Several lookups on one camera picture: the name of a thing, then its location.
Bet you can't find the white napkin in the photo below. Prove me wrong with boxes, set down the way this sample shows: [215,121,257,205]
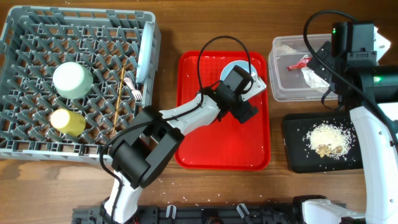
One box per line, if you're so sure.
[301,67,330,88]

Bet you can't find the red snack wrapper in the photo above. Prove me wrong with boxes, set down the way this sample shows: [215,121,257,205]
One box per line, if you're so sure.
[286,55,312,71]

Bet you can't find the small green bowl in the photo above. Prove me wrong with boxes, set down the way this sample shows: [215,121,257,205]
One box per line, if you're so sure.
[220,60,249,80]

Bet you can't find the red plastic tray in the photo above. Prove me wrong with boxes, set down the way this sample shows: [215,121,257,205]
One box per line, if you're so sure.
[175,51,271,170]

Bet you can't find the white plastic fork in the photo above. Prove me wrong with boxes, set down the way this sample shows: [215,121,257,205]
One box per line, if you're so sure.
[124,77,142,101]

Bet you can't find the light blue plate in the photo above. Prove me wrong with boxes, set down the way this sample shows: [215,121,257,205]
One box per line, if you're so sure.
[136,22,154,83]

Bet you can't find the wooden chopstick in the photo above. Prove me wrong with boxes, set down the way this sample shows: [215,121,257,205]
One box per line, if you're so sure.
[113,65,126,133]

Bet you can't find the green bowl with rice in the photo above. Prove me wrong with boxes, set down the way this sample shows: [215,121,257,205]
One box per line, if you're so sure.
[53,62,93,100]

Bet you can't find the grey dishwasher rack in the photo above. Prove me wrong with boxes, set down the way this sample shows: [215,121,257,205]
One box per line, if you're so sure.
[1,6,161,164]

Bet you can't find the yellow cup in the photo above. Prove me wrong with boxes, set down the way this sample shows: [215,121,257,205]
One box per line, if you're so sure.
[50,109,86,137]

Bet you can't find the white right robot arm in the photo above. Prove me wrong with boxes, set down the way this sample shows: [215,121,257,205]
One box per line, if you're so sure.
[301,106,397,223]

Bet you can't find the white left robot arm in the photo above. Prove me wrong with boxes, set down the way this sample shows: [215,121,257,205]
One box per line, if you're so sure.
[99,81,266,223]

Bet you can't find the black waste tray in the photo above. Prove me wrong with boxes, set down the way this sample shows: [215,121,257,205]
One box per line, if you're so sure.
[282,111,363,173]

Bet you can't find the clear plastic bin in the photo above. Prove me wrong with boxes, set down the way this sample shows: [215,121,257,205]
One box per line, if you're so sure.
[268,35,328,102]

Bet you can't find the rice and food scraps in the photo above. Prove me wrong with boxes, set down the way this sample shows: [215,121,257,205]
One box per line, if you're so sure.
[302,123,356,161]

